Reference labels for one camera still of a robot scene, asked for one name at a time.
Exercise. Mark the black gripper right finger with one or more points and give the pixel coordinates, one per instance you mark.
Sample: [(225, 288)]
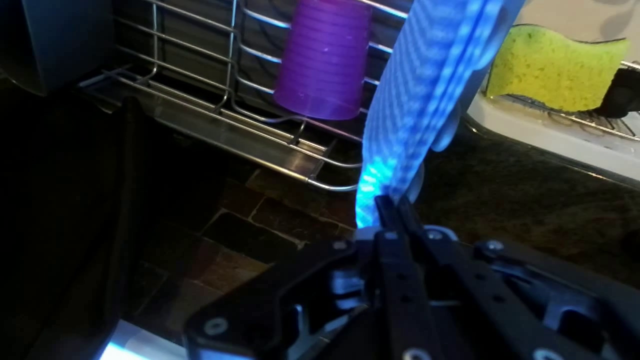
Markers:
[(507, 300)]

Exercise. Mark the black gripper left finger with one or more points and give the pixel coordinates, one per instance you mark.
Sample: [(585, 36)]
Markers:
[(320, 293)]

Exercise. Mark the light blue cloth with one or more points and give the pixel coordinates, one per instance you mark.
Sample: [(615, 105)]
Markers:
[(432, 86)]

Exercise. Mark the white kitchen sink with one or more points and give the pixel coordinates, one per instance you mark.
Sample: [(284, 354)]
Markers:
[(573, 143)]

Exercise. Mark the stainless steel dish rack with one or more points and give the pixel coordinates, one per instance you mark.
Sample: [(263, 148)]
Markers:
[(221, 112)]

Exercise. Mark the purple plastic cup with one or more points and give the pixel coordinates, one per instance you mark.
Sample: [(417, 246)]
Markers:
[(325, 61)]

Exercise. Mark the yellow sponge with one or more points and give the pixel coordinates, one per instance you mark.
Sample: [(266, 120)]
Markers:
[(552, 71)]

